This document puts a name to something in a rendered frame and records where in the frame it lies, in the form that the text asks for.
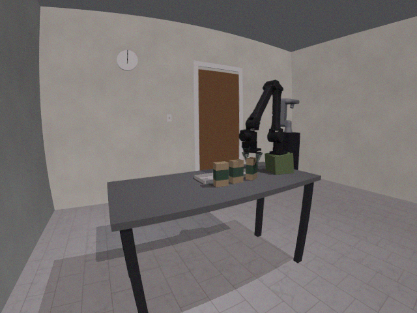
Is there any tan rectangular block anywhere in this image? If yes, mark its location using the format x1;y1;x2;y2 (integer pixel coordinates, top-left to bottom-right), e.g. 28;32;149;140
246;157;258;181
213;161;229;187
229;159;244;184

